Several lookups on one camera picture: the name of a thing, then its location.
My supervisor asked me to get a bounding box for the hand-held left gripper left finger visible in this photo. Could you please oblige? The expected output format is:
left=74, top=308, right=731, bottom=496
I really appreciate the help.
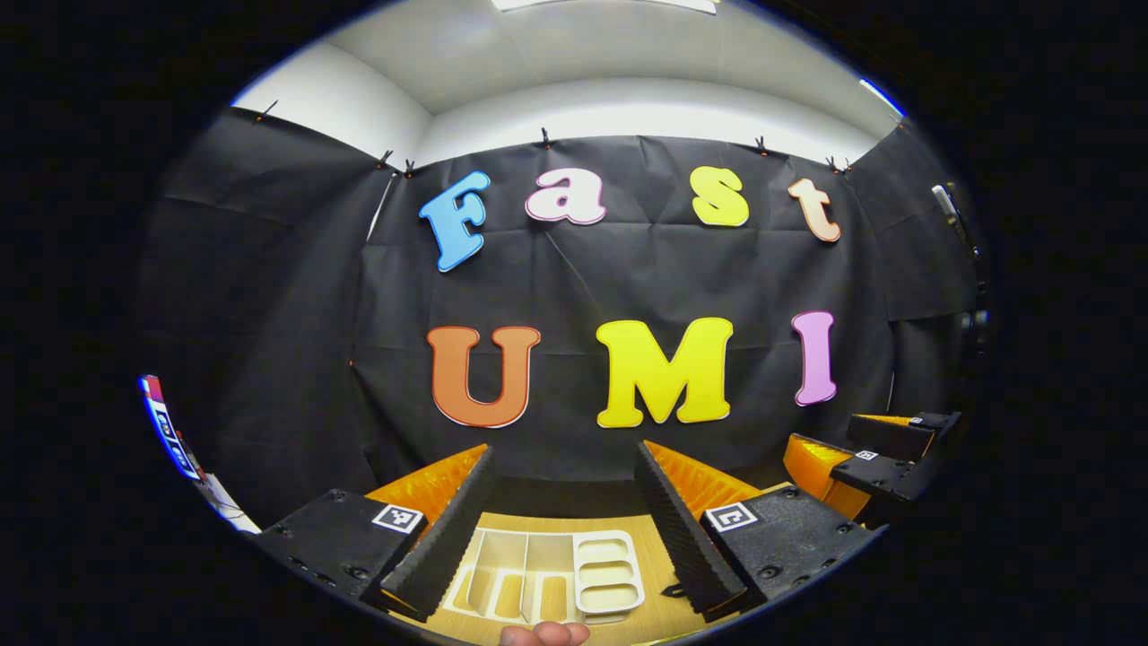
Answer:
left=256, top=444, right=496, bottom=623

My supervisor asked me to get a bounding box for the row of black cloth clips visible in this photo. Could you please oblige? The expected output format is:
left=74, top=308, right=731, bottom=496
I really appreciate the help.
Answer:
left=254, top=99, right=853, bottom=176

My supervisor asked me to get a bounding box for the cream plastic bookshelf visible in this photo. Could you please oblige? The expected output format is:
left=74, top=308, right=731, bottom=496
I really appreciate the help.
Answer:
left=441, top=528, right=647, bottom=626

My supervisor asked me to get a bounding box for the computer monitor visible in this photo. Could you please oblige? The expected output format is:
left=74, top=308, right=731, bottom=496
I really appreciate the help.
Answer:
left=139, top=375, right=200, bottom=481

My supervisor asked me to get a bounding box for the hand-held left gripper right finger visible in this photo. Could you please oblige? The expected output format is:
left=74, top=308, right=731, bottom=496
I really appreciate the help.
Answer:
left=635, top=440, right=884, bottom=622

